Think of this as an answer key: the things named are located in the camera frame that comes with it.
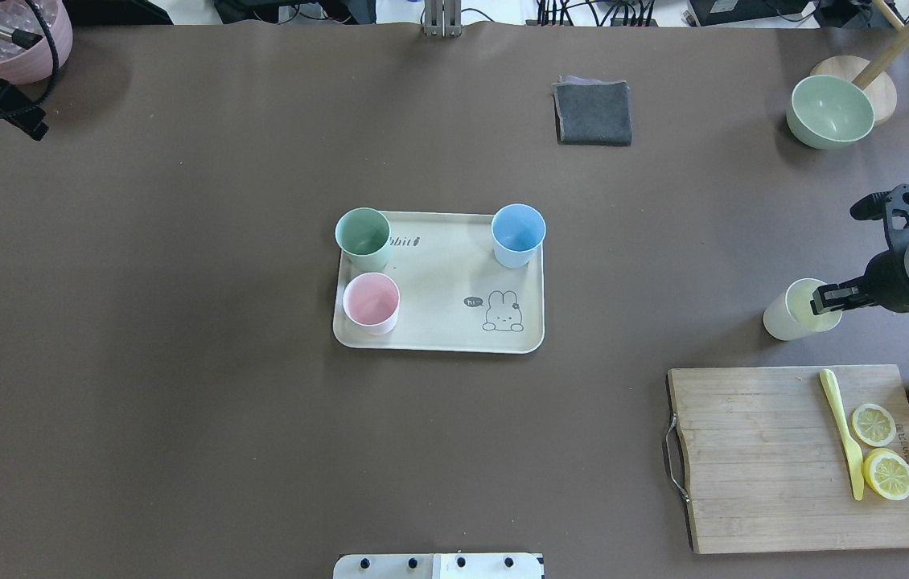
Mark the pink plastic cup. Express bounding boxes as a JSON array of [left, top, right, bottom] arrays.
[[342, 273, 401, 336]]

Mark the green plastic cup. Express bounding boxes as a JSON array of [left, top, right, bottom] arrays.
[[335, 207, 391, 273]]

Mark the metal camera post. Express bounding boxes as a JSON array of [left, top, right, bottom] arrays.
[[422, 0, 463, 38]]

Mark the green bowl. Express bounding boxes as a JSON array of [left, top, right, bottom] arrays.
[[785, 76, 876, 150]]

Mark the upper lemon slice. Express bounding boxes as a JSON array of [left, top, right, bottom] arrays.
[[850, 403, 897, 448]]

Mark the wooden cup stand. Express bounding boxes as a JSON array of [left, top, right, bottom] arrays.
[[811, 1, 909, 127]]

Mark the blue plastic cup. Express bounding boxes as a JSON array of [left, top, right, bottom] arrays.
[[491, 203, 547, 269]]

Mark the wooden cutting board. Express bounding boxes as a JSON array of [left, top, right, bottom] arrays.
[[667, 365, 909, 556]]

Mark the lemon slice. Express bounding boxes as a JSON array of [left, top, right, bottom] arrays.
[[862, 448, 909, 501], [850, 403, 897, 448]]

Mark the cream rabbit tray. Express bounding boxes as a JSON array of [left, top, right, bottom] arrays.
[[332, 211, 545, 355]]

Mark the grey folded cloth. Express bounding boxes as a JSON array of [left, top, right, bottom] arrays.
[[553, 76, 634, 147]]

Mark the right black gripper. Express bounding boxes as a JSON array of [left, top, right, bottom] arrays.
[[810, 250, 909, 315]]

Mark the yellow plastic knife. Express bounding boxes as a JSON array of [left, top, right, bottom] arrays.
[[819, 368, 866, 501]]

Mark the lower lemon slice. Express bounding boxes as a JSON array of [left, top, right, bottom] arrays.
[[862, 448, 909, 501]]

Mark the pink bowl with ice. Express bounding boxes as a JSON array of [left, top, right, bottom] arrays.
[[0, 0, 74, 86]]

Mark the yellow plastic cup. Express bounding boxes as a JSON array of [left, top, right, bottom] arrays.
[[763, 278, 843, 341]]

